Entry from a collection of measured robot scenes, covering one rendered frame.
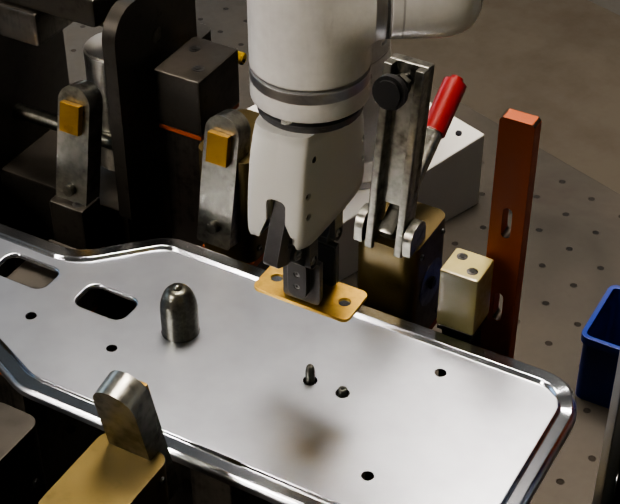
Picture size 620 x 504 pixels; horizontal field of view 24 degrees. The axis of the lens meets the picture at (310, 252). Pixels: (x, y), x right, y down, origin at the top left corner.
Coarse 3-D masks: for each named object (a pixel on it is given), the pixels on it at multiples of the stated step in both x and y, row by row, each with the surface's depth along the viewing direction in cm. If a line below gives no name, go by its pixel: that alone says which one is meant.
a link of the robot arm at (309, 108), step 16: (256, 80) 98; (368, 80) 99; (256, 96) 99; (272, 96) 98; (288, 96) 97; (304, 96) 97; (320, 96) 97; (336, 96) 97; (352, 96) 98; (368, 96) 100; (272, 112) 98; (288, 112) 98; (304, 112) 98; (320, 112) 98; (336, 112) 98; (352, 112) 99
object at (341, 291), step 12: (264, 276) 114; (264, 288) 113; (276, 288) 113; (324, 288) 113; (336, 288) 113; (348, 288) 113; (288, 300) 112; (300, 300) 112; (324, 300) 112; (336, 300) 112; (348, 300) 112; (360, 300) 112; (324, 312) 111; (336, 312) 111; (348, 312) 111
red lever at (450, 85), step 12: (444, 84) 127; (456, 84) 127; (444, 96) 126; (456, 96) 127; (432, 108) 126; (444, 108) 126; (456, 108) 127; (432, 120) 126; (444, 120) 126; (432, 132) 126; (444, 132) 126; (432, 144) 126; (432, 156) 126; (420, 180) 125; (384, 216) 124; (396, 216) 124; (384, 228) 124; (396, 228) 124
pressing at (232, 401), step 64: (0, 256) 131; (64, 256) 131; (128, 256) 131; (192, 256) 131; (0, 320) 125; (64, 320) 125; (128, 320) 125; (256, 320) 125; (320, 320) 125; (384, 320) 124; (64, 384) 118; (192, 384) 118; (256, 384) 118; (320, 384) 118; (384, 384) 118; (448, 384) 118; (512, 384) 118; (192, 448) 113; (256, 448) 113; (320, 448) 113; (384, 448) 113; (448, 448) 113; (512, 448) 113
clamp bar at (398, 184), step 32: (384, 64) 116; (416, 64) 116; (384, 96) 114; (416, 96) 116; (384, 128) 119; (416, 128) 118; (384, 160) 121; (416, 160) 120; (384, 192) 123; (416, 192) 122
